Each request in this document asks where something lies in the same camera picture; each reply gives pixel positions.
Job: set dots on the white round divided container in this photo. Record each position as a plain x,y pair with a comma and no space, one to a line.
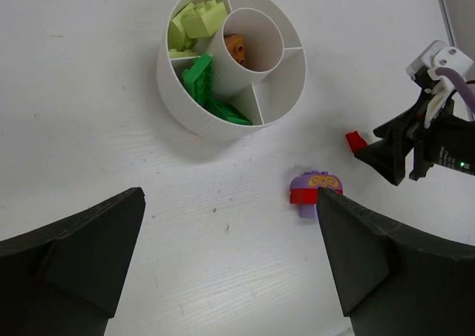
265,91

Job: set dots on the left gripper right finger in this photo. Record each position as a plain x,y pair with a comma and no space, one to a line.
393,279

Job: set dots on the dark green lego brick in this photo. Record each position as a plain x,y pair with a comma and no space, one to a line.
226,112

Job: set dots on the small red lego piece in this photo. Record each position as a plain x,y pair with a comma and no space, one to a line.
355,141

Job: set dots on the red pink lego figure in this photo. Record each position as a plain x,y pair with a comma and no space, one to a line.
303,191

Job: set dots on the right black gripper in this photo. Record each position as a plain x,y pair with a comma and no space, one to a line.
448,142

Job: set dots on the green lego plate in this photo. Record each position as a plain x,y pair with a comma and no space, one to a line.
197,80

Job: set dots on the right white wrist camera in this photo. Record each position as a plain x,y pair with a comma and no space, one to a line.
447,68

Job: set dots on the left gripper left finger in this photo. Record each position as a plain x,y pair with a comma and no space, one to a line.
66,278

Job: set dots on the brown lego plate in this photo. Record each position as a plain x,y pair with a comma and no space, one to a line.
235,46

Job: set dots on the lime green lego brick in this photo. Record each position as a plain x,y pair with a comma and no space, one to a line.
176,54
177,36
204,19

